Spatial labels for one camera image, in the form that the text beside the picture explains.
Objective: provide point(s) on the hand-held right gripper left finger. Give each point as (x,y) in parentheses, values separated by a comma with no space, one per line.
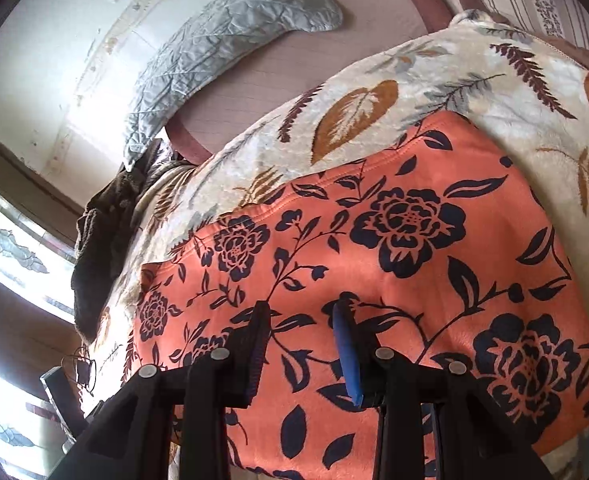
(258,340)

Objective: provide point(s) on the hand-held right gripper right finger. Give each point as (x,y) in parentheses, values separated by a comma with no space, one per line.
(348,350)

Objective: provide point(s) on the orange floral garment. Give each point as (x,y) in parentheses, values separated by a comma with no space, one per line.
(414,270)

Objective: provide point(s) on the dark brown cloth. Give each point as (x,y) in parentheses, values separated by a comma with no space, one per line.
(99,240)

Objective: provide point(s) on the dark grey stand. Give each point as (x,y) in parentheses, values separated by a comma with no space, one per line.
(62,400)

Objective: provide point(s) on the patterned window curtain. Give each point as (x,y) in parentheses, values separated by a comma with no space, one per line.
(4,245)

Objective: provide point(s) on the pink bed sheet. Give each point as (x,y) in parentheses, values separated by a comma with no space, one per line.
(324,65)

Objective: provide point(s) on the grey quilted pillow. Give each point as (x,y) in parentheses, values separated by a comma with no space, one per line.
(214,45)

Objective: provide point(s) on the cream leaf-print blanket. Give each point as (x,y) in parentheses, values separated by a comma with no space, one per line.
(524,100)

